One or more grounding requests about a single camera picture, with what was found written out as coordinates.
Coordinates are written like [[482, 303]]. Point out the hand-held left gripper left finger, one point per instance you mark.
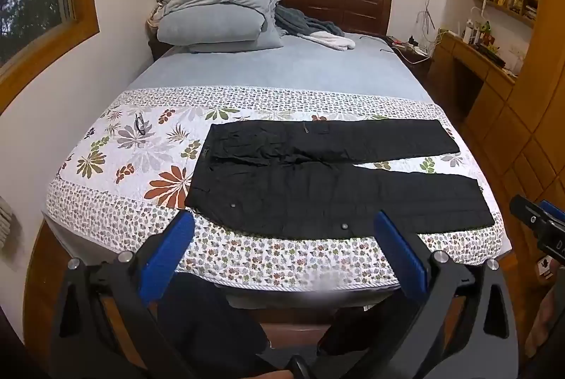
[[170, 251]]

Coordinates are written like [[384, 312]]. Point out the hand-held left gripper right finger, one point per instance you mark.
[[399, 255]]

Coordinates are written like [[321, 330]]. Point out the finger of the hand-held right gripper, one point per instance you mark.
[[527, 213]]

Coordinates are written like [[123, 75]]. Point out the black pants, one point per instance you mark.
[[287, 193]]

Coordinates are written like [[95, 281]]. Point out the person's right forearm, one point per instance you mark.
[[547, 317]]

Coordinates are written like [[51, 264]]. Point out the person's legs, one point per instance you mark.
[[212, 326]]

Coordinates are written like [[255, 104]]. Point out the floral printed quilt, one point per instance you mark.
[[132, 158]]

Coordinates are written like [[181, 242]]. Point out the black eyeglasses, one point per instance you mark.
[[141, 125]]

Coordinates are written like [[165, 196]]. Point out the wooden desk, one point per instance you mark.
[[481, 70]]

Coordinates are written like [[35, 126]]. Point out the white ribbed object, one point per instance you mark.
[[6, 224]]

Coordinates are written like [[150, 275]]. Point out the wooden nightstand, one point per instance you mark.
[[415, 61]]

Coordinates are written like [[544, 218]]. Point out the white bottle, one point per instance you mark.
[[468, 31]]

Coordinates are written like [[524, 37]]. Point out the light blue bed sheet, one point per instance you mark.
[[287, 65]]

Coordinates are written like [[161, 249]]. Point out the white towel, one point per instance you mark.
[[333, 41]]

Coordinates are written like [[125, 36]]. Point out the dark grey blanket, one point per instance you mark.
[[304, 23]]

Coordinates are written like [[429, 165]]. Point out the wooden bed headboard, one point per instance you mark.
[[348, 3]]

